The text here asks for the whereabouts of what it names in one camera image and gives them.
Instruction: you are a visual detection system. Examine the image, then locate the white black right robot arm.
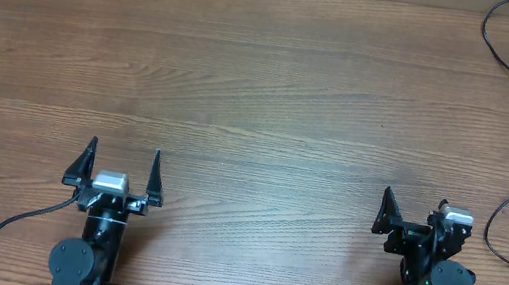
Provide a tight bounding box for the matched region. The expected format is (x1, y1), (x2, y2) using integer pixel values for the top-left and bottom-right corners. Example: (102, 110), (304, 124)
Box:
(371, 187), (476, 285)

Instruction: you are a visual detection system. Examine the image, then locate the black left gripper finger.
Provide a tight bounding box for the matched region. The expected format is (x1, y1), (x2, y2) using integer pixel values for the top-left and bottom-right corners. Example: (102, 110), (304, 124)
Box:
(145, 149), (164, 207)
(61, 136), (98, 188)

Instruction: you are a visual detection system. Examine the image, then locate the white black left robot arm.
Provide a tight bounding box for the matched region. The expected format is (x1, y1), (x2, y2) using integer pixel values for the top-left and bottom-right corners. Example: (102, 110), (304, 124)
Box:
(48, 137), (164, 285)

